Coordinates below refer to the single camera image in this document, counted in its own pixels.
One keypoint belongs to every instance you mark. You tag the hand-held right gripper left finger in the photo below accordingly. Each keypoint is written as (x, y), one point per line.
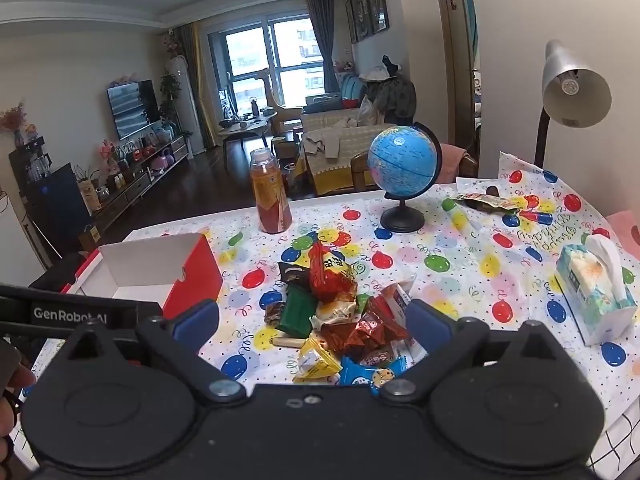
(196, 321)

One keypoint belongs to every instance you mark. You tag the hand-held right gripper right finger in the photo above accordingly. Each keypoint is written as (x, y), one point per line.
(425, 325)

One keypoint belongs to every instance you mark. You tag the red cardboard box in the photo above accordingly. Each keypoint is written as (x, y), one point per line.
(195, 280)

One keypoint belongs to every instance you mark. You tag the pile of assorted snacks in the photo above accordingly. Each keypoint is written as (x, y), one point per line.
(350, 332)

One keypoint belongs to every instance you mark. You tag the cream sausage stick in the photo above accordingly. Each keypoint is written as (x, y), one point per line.
(287, 342)

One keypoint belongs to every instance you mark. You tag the green snack packet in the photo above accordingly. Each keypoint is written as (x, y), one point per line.
(295, 312)

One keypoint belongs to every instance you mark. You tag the red yellow snack bag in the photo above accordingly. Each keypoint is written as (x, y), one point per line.
(327, 275)

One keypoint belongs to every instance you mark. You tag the black snack packet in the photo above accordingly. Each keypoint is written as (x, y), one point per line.
(295, 274)

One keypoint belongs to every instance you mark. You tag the person's left hand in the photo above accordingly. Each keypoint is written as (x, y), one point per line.
(22, 380)

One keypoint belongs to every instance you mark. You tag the black jacket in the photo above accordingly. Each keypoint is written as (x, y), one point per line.
(62, 272)

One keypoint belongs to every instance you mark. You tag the balloon print tablecloth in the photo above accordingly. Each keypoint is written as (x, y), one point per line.
(450, 280)

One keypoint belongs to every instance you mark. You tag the black cabinet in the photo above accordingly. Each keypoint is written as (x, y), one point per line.
(55, 195)

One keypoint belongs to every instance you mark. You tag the colourful flat packet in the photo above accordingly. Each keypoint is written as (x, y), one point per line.
(487, 202)

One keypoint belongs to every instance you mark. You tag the orange drink bottle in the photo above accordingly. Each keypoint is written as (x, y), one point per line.
(270, 195)

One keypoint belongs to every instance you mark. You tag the wooden TV cabinet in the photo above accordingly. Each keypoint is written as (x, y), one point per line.
(135, 185)

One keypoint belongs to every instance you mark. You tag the dark brown small object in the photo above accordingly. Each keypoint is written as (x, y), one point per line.
(493, 191)

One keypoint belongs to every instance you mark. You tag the blue globe on black stand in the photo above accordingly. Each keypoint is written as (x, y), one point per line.
(400, 160)

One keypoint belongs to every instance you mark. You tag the pink cloth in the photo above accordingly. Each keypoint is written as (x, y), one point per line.
(457, 160)

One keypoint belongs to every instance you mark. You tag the tissue pack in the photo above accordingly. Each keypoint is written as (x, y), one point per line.
(590, 290)

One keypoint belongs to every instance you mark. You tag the sofa with beige cover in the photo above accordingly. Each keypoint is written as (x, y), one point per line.
(330, 160)

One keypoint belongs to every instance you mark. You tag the dried flower vase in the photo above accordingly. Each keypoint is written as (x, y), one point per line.
(12, 120)

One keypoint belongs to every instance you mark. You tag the wooden coffee table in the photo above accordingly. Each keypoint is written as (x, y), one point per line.
(247, 127)

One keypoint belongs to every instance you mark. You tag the television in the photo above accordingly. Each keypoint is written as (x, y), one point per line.
(132, 110)

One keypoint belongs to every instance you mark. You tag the white tower air conditioner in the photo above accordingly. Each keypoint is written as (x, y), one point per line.
(182, 105)

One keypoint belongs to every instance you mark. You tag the pink sheet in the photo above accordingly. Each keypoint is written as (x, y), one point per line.
(625, 235)

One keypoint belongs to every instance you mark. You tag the white grid cloth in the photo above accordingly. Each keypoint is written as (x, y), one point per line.
(617, 440)

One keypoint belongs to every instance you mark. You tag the potted plant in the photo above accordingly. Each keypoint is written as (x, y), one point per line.
(170, 92)

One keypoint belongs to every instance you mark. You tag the coat rack with clothes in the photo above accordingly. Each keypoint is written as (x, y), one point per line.
(395, 95)

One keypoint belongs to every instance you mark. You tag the yellow grey curtain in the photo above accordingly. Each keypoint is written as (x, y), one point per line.
(197, 85)

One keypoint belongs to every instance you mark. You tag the wooden door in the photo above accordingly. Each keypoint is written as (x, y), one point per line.
(457, 85)

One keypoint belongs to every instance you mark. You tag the giraffe figure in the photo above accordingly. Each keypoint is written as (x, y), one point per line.
(265, 85)

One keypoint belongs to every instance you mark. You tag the blue armchair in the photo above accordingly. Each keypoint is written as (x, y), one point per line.
(325, 100)

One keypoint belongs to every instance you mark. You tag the large window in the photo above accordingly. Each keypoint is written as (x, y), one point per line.
(250, 55)

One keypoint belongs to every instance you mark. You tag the white desk lamp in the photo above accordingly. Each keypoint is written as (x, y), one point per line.
(575, 85)

